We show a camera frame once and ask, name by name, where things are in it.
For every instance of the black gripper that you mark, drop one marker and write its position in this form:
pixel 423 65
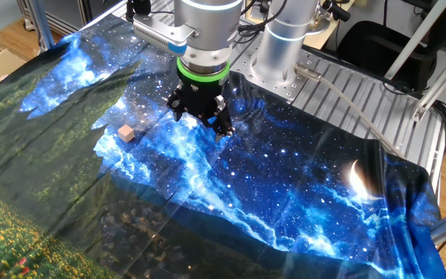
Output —
pixel 200 97

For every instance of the small wooden cube block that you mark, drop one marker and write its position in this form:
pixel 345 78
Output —
pixel 125 133

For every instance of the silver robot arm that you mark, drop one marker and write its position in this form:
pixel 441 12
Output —
pixel 207 23

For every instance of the galaxy landscape printed cloth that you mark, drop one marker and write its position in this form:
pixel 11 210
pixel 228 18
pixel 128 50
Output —
pixel 246 174

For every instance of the beige wooden board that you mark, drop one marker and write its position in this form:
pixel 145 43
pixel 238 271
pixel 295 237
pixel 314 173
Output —
pixel 323 38

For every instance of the black office chair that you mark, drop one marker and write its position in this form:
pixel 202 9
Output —
pixel 366 42

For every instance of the silver ribbed wrist camera bar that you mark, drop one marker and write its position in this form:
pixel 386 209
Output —
pixel 157 33

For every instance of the silver robot base mount plate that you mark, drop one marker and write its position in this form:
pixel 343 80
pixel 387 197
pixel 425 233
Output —
pixel 292 91

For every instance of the black box on camera bar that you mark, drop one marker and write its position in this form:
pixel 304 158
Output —
pixel 138 7

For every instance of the black fixed camera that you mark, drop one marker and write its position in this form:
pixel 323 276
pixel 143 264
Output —
pixel 339 11

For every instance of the blue grey metal post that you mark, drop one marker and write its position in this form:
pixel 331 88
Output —
pixel 41 23

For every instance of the aluminium frame rack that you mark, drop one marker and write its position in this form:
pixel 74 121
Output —
pixel 25 17

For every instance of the white aluminium frame pole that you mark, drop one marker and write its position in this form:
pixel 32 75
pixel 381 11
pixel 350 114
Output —
pixel 416 40

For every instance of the silver aluminium frame strut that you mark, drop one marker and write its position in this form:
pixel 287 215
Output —
pixel 440 85

